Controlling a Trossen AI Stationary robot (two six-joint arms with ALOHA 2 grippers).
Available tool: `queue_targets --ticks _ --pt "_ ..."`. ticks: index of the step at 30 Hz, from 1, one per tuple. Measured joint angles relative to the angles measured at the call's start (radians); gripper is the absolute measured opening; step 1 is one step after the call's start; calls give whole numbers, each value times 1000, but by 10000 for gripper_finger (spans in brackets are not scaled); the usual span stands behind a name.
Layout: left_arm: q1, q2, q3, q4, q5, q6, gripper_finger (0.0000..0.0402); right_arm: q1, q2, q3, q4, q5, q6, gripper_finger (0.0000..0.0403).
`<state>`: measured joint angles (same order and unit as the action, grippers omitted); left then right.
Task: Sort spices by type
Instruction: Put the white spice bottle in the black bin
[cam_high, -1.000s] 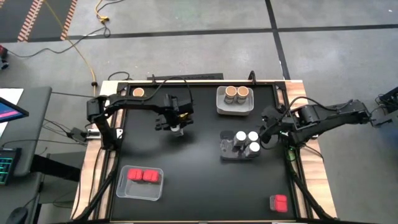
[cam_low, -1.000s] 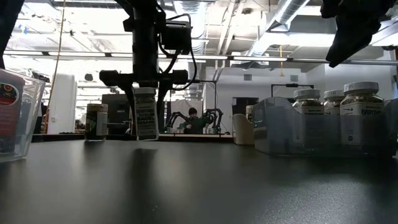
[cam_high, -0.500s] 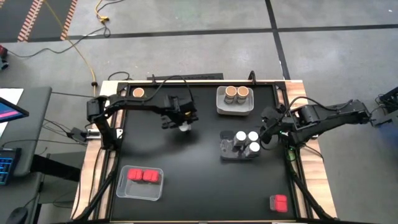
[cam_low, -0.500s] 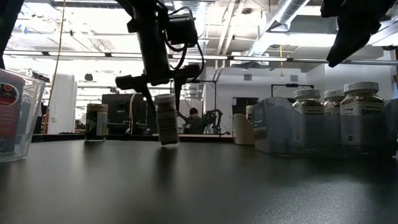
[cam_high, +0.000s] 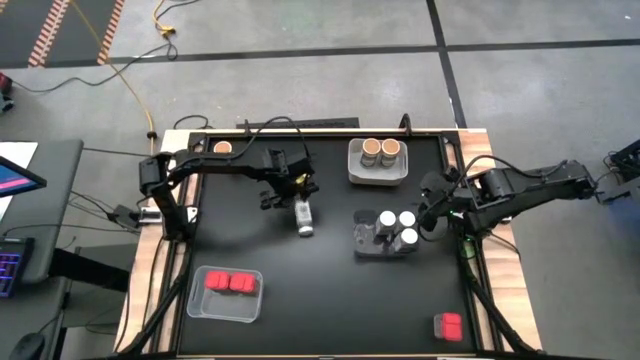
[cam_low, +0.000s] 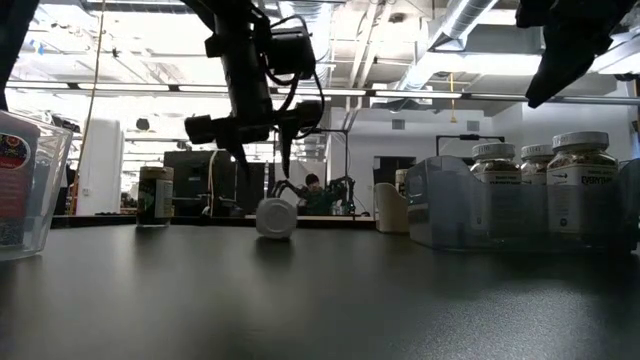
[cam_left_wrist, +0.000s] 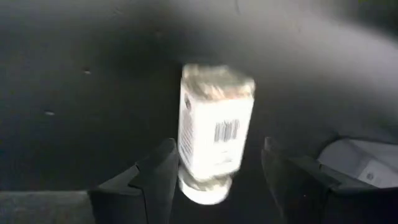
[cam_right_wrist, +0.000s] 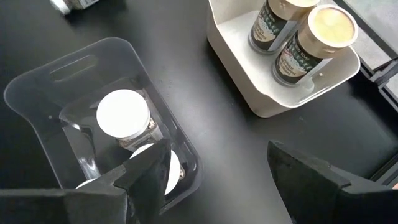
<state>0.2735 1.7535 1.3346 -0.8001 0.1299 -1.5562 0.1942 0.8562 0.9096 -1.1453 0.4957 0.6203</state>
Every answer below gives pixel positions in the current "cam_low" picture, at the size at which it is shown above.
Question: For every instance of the white tall cabinet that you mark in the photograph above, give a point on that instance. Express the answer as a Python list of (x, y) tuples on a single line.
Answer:
[(100, 170)]

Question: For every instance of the person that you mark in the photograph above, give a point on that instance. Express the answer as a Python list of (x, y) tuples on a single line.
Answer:
[(315, 197)]

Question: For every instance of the clear plastic bin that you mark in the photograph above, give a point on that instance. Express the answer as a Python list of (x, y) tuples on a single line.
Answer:
[(52, 175)]

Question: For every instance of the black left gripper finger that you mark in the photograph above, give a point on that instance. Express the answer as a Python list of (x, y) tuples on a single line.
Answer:
[(290, 145), (241, 155)]

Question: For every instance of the white plastic bin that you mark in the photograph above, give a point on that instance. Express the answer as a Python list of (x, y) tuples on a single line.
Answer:
[(390, 210)]

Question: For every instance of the black cabinet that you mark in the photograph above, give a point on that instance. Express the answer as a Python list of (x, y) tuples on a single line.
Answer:
[(195, 180)]

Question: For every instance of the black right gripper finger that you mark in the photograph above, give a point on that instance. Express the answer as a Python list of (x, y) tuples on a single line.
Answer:
[(565, 55)]

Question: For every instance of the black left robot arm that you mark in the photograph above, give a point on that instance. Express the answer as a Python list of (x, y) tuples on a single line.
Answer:
[(235, 15)]

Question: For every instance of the red lidded spice tin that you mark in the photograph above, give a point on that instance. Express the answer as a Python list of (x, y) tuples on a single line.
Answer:
[(15, 190)]

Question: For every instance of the silver ceiling duct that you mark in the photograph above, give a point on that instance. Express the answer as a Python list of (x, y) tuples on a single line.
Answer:
[(460, 25)]

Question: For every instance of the black gantry frame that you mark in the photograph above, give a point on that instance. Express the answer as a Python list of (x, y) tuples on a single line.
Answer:
[(467, 136)]

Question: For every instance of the grey translucent plastic bin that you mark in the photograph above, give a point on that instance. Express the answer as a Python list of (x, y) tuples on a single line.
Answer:
[(440, 215)]

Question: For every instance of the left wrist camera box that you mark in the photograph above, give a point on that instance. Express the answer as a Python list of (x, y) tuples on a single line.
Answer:
[(292, 50)]

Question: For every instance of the bagel seasoning jar white lid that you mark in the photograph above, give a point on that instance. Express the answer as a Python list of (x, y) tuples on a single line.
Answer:
[(495, 165), (536, 165), (582, 170), (276, 218)]

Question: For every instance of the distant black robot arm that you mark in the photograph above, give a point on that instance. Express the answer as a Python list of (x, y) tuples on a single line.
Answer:
[(350, 192), (282, 187)]

